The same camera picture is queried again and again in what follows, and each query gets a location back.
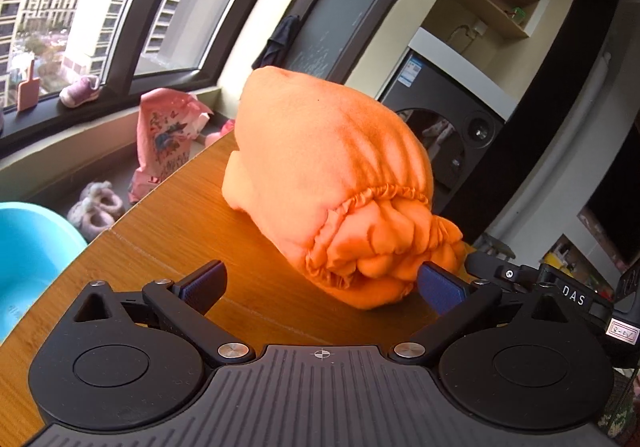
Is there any wall niche with yellow items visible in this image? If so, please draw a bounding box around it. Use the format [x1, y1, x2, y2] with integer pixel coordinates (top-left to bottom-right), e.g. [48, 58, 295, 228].
[544, 233, 622, 289]

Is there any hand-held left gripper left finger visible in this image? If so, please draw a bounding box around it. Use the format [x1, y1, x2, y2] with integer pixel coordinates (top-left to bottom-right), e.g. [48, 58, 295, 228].
[75, 259, 256, 366]

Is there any white pipe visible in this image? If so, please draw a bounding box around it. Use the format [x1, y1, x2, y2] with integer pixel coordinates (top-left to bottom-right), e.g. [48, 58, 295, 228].
[487, 50, 614, 239]

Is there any small wooden stool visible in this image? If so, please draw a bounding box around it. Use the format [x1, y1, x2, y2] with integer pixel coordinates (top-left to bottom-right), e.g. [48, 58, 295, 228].
[479, 233, 517, 261]

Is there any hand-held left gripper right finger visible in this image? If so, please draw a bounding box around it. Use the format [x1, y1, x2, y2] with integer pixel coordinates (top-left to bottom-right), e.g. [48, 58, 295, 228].
[392, 262, 574, 368]

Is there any black window frame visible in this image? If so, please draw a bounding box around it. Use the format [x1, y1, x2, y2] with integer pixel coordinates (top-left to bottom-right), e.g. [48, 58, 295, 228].
[0, 0, 307, 139]

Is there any fuzzy slipper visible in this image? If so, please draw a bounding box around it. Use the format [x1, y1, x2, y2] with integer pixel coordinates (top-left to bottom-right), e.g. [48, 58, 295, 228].
[80, 180, 126, 223]
[67, 201, 117, 243]

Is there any orange pumpkin costume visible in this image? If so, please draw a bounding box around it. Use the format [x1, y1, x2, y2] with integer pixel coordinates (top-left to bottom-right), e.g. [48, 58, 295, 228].
[221, 67, 472, 312]

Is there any blue plastic basin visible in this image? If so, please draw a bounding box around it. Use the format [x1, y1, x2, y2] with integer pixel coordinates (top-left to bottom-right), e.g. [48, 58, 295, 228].
[0, 201, 90, 344]

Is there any pink toy shovel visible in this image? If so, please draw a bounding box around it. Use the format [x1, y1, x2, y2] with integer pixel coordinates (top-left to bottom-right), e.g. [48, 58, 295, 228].
[16, 59, 41, 113]

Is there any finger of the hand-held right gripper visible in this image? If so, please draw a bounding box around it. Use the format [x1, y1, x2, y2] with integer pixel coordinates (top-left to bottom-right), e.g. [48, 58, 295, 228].
[465, 251, 544, 286]

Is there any pink printed bag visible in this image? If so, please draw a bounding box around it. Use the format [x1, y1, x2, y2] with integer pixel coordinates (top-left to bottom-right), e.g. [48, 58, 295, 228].
[127, 88, 214, 204]

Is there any dark hanging cloth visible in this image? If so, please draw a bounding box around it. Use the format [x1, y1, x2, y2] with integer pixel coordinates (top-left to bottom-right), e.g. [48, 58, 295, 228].
[256, 14, 302, 71]

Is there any small pink toy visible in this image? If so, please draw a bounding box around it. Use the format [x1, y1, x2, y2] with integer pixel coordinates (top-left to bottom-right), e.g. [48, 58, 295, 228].
[204, 119, 236, 148]

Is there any pink shoe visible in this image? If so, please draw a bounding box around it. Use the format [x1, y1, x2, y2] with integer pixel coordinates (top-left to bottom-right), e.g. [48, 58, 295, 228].
[58, 74, 102, 108]

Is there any grey washing machine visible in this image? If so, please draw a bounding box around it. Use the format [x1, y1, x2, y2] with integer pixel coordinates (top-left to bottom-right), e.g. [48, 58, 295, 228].
[377, 50, 507, 234]

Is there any frosted glass door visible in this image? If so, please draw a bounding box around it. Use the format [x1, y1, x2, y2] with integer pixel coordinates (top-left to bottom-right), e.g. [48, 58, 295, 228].
[251, 0, 414, 87]

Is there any person's right forearm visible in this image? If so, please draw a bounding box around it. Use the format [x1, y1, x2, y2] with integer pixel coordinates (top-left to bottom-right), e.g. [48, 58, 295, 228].
[597, 367, 640, 447]

